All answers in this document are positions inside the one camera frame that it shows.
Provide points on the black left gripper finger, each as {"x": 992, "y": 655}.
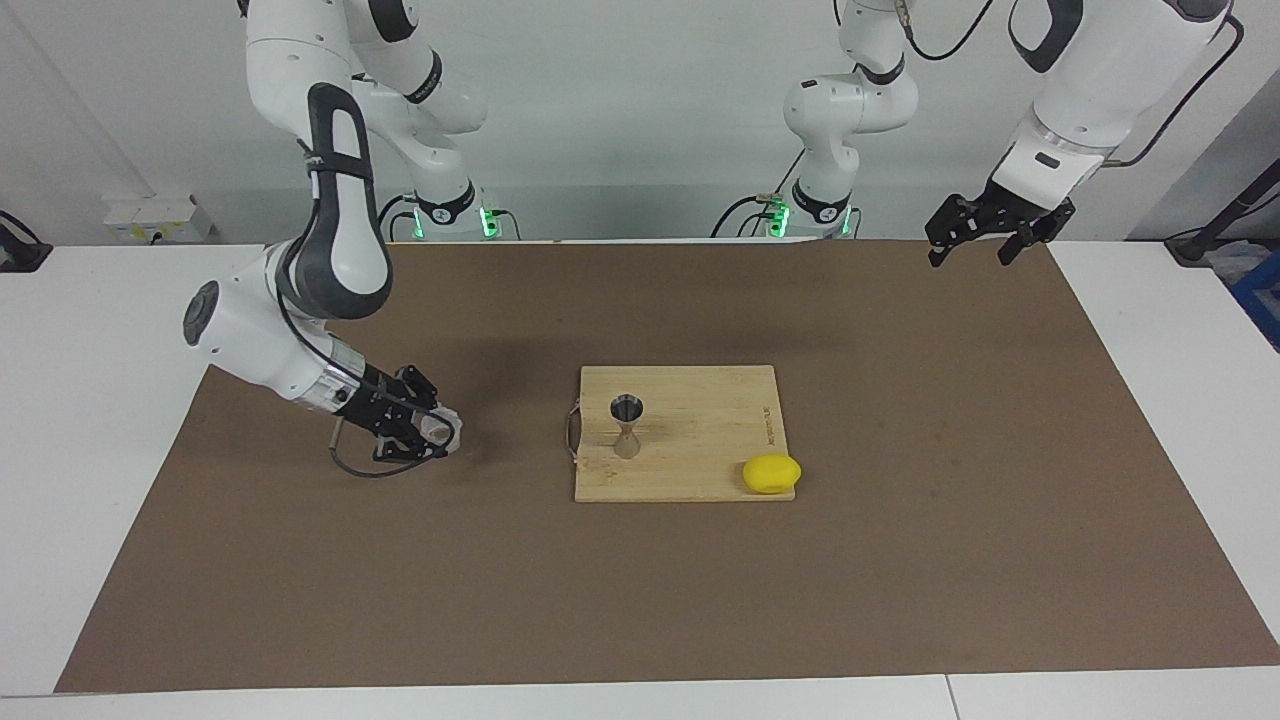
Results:
{"x": 1045, "y": 225}
{"x": 958, "y": 220}

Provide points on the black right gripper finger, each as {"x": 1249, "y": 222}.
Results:
{"x": 420, "y": 390}
{"x": 410, "y": 448}

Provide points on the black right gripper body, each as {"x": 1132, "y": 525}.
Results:
{"x": 380, "y": 408}

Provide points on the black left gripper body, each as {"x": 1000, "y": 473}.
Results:
{"x": 1015, "y": 208}

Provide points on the clear glass cup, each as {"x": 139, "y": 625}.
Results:
{"x": 440, "y": 428}

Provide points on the metal jigger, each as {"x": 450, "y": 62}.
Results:
{"x": 627, "y": 408}

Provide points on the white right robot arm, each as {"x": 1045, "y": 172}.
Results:
{"x": 340, "y": 230}

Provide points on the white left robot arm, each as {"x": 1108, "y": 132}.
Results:
{"x": 1110, "y": 70}

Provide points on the black floor stand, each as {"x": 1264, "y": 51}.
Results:
{"x": 1225, "y": 215}

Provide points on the blue crate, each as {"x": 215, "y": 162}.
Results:
{"x": 1262, "y": 295}

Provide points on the brown table mat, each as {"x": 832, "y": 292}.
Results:
{"x": 640, "y": 600}

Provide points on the wooden cutting board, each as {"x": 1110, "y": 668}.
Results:
{"x": 700, "y": 430}

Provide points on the yellow lemon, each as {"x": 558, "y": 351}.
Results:
{"x": 771, "y": 474}

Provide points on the black stand base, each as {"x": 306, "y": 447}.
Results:
{"x": 20, "y": 255}

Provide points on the white wall socket box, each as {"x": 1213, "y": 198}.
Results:
{"x": 150, "y": 215}

